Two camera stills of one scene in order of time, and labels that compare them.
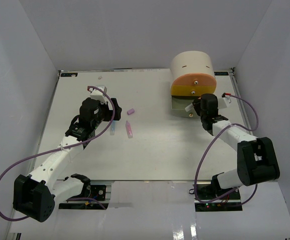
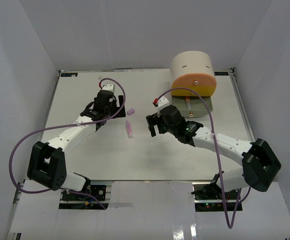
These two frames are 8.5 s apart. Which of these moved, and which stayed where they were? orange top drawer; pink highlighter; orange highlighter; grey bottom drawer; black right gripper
Moved: orange highlighter; black right gripper
Stayed: grey bottom drawer; pink highlighter; orange top drawer
